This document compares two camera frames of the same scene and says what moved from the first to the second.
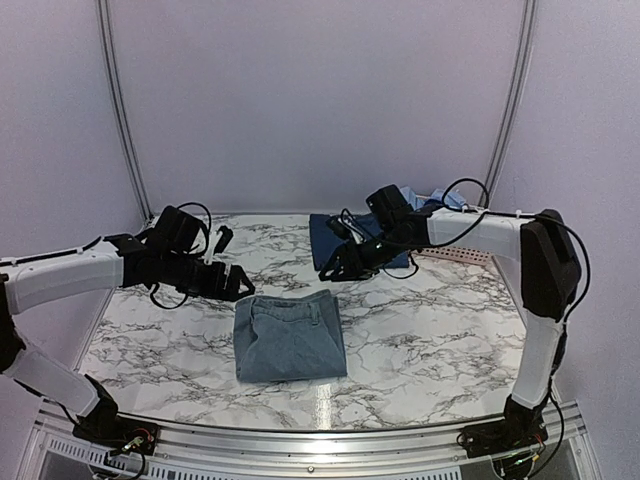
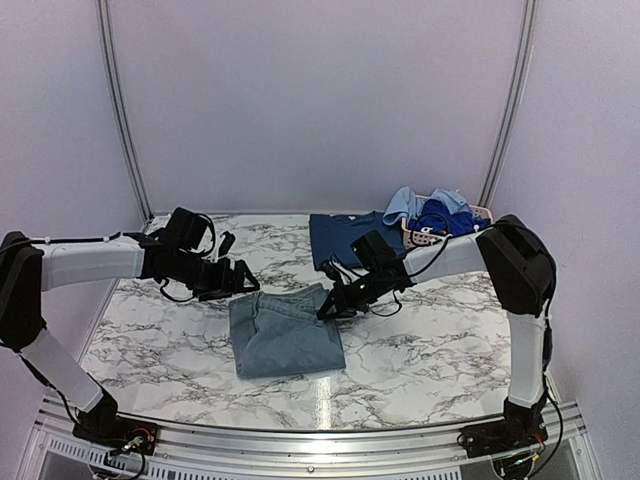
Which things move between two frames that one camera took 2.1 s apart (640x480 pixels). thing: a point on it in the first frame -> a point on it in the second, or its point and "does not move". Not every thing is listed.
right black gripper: x=348 y=259 -> x=347 y=305
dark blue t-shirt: x=323 y=239 does not move
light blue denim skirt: x=288 y=337 does not move
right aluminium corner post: x=513 y=103 does not move
